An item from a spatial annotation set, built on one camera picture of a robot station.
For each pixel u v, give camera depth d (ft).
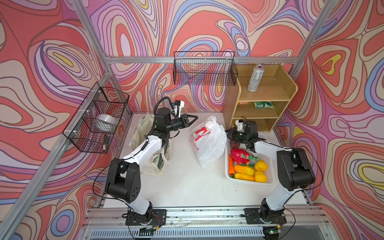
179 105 2.41
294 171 1.57
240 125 2.89
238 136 2.66
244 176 2.70
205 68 3.15
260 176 2.58
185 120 2.35
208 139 2.76
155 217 2.40
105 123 2.31
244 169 2.73
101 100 2.53
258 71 2.54
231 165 2.89
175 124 2.31
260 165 2.70
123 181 1.46
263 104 3.24
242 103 3.33
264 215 2.18
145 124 2.83
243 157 2.76
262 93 2.83
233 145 3.04
